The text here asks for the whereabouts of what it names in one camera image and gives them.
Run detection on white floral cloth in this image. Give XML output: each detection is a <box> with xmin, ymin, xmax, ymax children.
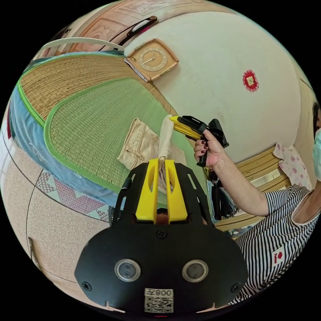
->
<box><xmin>273</xmin><ymin>142</ymin><xmax>313</xmax><ymax>189</ymax></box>

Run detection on pile of clothes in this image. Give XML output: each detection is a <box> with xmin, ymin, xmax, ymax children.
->
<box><xmin>206</xmin><ymin>168</ymin><xmax>242</xmax><ymax>222</ymax></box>

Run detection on red wall ornament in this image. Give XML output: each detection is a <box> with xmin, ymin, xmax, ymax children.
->
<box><xmin>242</xmin><ymin>70</ymin><xmax>260</xmax><ymax>92</ymax></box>

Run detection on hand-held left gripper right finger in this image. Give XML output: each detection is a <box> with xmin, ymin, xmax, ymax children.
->
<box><xmin>164</xmin><ymin>159</ymin><xmax>188</xmax><ymax>225</ymax></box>

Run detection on wooden cupboard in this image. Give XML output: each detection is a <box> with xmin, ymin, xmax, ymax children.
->
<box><xmin>41</xmin><ymin>0</ymin><xmax>209</xmax><ymax>55</ymax></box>

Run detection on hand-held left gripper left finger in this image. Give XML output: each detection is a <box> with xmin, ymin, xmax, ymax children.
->
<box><xmin>135</xmin><ymin>159</ymin><xmax>159</xmax><ymax>224</ymax></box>

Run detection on person's right hand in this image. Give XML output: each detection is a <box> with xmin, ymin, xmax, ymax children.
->
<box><xmin>193</xmin><ymin>130</ymin><xmax>228</xmax><ymax>169</ymax></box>

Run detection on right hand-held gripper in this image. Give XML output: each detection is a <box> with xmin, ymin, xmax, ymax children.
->
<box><xmin>169</xmin><ymin>115</ymin><xmax>229</xmax><ymax>168</ymax></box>

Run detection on bed with woven mat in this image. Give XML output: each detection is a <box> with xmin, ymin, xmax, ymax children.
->
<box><xmin>7</xmin><ymin>49</ymin><xmax>210</xmax><ymax>210</ymax></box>

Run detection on person's right forearm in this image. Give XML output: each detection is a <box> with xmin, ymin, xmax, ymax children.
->
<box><xmin>212</xmin><ymin>159</ymin><xmax>271</xmax><ymax>217</ymax></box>

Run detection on square beige wall clock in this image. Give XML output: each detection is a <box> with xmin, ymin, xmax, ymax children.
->
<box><xmin>127</xmin><ymin>38</ymin><xmax>180</xmax><ymax>82</ymax></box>

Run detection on wooden slatted headboard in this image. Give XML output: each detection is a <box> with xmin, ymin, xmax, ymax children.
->
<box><xmin>215</xmin><ymin>146</ymin><xmax>313</xmax><ymax>239</ymax></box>

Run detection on beige pants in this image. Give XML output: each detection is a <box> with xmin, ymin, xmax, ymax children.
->
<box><xmin>117</xmin><ymin>115</ymin><xmax>188</xmax><ymax>194</ymax></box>

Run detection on person's body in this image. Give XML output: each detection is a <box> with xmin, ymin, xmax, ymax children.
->
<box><xmin>229</xmin><ymin>102</ymin><xmax>321</xmax><ymax>306</ymax></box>

